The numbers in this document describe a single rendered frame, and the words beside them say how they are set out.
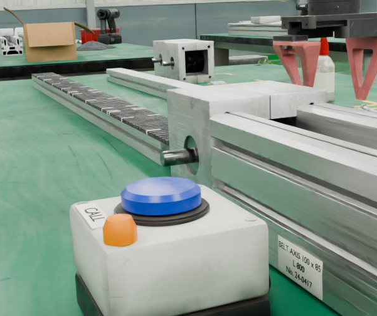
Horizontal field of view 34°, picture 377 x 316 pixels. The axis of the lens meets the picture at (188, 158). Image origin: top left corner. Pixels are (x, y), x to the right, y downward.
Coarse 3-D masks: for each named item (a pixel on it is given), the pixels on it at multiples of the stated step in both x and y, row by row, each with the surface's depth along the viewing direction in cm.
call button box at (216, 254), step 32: (96, 224) 29; (160, 224) 28; (192, 224) 29; (224, 224) 28; (256, 224) 28; (96, 256) 27; (128, 256) 26; (160, 256) 27; (192, 256) 27; (224, 256) 28; (256, 256) 29; (96, 288) 28; (128, 288) 26; (160, 288) 27; (192, 288) 28; (224, 288) 28; (256, 288) 29
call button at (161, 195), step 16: (128, 192) 30; (144, 192) 29; (160, 192) 29; (176, 192) 29; (192, 192) 29; (128, 208) 29; (144, 208) 29; (160, 208) 29; (176, 208) 29; (192, 208) 29
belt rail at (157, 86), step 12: (108, 72) 157; (120, 72) 146; (132, 72) 145; (120, 84) 147; (132, 84) 138; (144, 84) 132; (156, 84) 122; (168, 84) 116; (180, 84) 115; (192, 84) 114
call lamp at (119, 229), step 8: (112, 216) 27; (120, 216) 26; (128, 216) 27; (104, 224) 27; (112, 224) 26; (120, 224) 26; (128, 224) 26; (104, 232) 26; (112, 232) 26; (120, 232) 26; (128, 232) 26; (136, 232) 27; (104, 240) 27; (112, 240) 26; (120, 240) 26; (128, 240) 26; (136, 240) 27
